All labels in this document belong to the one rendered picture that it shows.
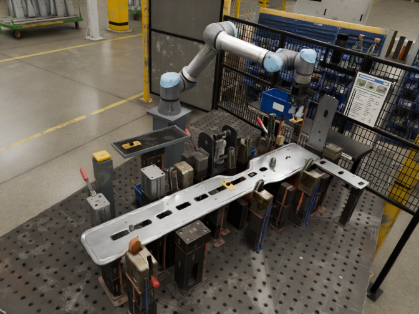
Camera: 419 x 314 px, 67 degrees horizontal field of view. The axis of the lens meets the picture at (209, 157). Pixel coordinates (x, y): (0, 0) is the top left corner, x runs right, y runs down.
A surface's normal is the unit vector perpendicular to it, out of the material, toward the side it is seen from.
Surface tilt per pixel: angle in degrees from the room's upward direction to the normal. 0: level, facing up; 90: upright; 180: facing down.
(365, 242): 0
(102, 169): 90
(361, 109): 90
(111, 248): 0
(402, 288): 0
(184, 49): 89
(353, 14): 90
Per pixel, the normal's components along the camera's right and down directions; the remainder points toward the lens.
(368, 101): -0.77, 0.29
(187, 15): -0.54, 0.43
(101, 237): 0.09, -0.84
